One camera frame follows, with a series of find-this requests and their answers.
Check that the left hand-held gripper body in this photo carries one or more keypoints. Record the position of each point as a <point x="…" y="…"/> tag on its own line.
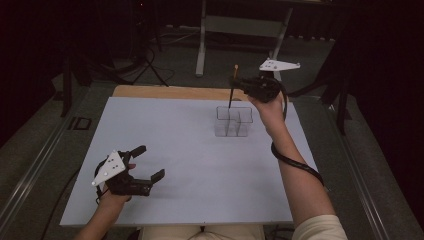
<point x="128" y="187"/>

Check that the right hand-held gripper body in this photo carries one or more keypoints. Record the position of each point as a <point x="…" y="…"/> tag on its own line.
<point x="265" y="89"/>

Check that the black pencil with striped end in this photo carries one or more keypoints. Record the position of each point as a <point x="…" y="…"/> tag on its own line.
<point x="231" y="100"/>

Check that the clear acrylic pen holder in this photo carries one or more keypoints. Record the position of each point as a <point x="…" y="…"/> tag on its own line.
<point x="233" y="128"/>

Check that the person's left hand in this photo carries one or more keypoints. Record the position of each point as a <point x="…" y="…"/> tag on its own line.
<point x="113" y="200"/>

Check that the person's right hand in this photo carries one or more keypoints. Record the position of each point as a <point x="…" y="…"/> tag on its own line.
<point x="271" y="115"/>

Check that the white paper sheet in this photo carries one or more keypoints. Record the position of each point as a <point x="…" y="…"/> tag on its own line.
<point x="186" y="173"/>

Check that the person's cream trousers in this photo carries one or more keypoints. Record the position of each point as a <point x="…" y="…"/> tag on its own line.
<point x="173" y="233"/>

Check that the wooden table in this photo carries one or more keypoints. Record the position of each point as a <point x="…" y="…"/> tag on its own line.
<point x="166" y="92"/>

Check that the white power strip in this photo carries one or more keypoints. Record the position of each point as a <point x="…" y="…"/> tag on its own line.
<point x="183" y="28"/>

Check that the black tripod stand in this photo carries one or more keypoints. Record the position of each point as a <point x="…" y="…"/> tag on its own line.
<point x="66" y="93"/>
<point x="341" y="106"/>

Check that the cream shirt sleeve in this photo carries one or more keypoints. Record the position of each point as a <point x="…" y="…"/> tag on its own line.
<point x="321" y="230"/>

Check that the white metal stand frame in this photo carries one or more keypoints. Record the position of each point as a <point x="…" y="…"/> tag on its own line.
<point x="241" y="26"/>

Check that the black floor socket frame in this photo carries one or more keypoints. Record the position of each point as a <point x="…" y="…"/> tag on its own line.
<point x="71" y="123"/>

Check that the metal floor rail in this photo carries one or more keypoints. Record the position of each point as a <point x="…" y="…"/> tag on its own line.
<point x="363" y="200"/>
<point x="36" y="166"/>

